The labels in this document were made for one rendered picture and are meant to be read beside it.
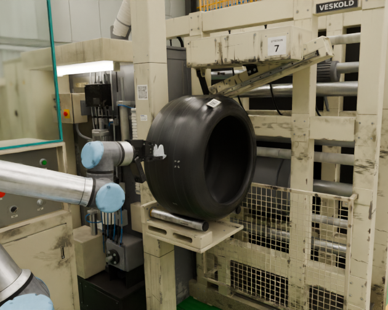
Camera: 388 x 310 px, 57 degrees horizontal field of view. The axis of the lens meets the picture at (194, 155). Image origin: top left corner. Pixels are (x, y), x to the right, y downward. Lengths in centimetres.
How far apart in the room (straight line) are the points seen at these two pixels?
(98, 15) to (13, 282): 1140
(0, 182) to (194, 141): 73
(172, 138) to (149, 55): 52
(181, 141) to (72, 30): 1050
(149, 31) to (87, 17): 1033
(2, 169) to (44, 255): 99
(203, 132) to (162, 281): 96
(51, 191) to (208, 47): 116
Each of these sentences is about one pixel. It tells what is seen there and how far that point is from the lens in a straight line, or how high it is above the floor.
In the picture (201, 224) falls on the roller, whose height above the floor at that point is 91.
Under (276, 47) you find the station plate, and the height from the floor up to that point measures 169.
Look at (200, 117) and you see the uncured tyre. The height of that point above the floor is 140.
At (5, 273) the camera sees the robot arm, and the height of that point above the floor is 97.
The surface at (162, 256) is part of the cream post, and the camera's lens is 204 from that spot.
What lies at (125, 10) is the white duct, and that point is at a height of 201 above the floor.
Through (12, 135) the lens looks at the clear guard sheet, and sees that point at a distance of 185.
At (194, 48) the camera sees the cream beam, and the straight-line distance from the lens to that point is 198.
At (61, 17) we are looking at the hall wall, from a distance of 1174.
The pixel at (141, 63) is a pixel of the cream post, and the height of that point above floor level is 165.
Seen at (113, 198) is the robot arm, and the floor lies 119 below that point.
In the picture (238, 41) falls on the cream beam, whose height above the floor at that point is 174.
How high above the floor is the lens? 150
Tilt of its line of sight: 10 degrees down
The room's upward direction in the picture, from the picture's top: 2 degrees counter-clockwise
